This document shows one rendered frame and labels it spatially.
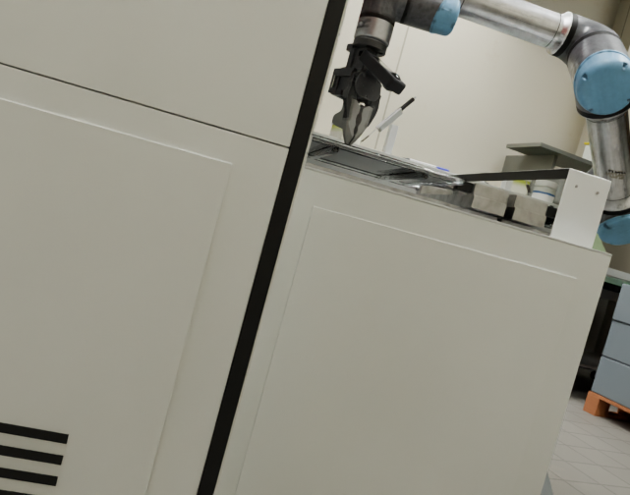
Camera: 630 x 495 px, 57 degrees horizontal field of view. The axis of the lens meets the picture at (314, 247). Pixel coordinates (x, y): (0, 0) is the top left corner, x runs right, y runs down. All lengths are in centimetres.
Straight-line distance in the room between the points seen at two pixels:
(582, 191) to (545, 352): 32
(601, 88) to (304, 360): 82
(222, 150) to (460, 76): 452
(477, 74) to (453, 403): 438
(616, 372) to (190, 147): 362
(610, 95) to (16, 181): 111
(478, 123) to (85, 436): 474
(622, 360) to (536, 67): 273
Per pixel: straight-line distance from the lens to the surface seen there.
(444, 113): 509
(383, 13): 126
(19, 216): 78
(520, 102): 553
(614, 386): 411
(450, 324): 106
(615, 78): 136
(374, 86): 124
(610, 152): 149
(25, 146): 77
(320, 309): 98
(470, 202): 132
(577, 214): 122
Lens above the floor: 74
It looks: 3 degrees down
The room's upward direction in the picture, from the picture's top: 15 degrees clockwise
